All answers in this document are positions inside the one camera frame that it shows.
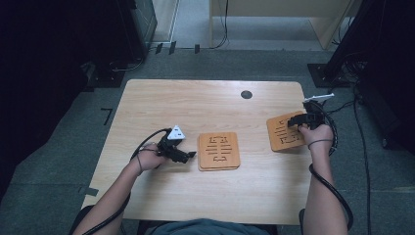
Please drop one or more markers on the black curtain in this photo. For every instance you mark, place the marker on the black curtain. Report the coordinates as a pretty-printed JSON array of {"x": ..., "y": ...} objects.
[
  {"x": 388, "y": 65},
  {"x": 36, "y": 81}
]

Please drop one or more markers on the carved wooden coaster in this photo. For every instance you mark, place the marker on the carved wooden coaster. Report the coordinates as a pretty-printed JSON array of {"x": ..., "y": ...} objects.
[
  {"x": 205, "y": 163},
  {"x": 277, "y": 143}
]

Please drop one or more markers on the black angled floor tape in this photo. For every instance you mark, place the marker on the black angled floor tape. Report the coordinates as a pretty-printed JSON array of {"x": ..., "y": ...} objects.
[{"x": 107, "y": 114}]

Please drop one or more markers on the dark wrist band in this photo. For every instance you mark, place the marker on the dark wrist band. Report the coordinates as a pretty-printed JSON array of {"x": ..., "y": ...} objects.
[
  {"x": 319, "y": 141},
  {"x": 139, "y": 163}
]

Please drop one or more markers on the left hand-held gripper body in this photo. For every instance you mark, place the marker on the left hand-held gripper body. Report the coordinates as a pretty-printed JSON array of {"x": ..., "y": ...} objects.
[{"x": 169, "y": 147}]

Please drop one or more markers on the black round table grommet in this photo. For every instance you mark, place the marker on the black round table grommet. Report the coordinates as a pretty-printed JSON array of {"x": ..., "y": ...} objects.
[{"x": 246, "y": 94}]

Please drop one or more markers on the grey-blue shirt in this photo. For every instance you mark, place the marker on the grey-blue shirt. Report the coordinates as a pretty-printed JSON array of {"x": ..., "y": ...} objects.
[{"x": 208, "y": 227}]

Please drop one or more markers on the grey floor tape strip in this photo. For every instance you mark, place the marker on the grey floor tape strip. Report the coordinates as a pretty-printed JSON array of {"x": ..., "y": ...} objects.
[{"x": 89, "y": 191}]

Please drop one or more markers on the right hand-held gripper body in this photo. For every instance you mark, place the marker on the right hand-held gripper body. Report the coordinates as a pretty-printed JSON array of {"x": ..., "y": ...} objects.
[{"x": 314, "y": 114}]

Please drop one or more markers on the black stand base plate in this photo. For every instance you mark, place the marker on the black stand base plate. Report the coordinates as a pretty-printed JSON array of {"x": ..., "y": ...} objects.
[
  {"x": 321, "y": 76},
  {"x": 107, "y": 78}
]

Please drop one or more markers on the person's left hand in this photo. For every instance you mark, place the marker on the person's left hand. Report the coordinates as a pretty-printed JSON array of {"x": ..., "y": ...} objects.
[{"x": 148, "y": 158}]

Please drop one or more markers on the light wooden desk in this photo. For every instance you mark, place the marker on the light wooden desk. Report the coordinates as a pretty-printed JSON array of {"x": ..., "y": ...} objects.
[{"x": 277, "y": 8}]

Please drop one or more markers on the person's right hand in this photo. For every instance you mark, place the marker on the person's right hand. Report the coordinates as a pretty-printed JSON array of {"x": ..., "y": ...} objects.
[{"x": 318, "y": 135}]

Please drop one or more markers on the dark cabinet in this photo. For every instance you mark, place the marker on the dark cabinet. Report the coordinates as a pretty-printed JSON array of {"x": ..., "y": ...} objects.
[{"x": 143, "y": 29}]

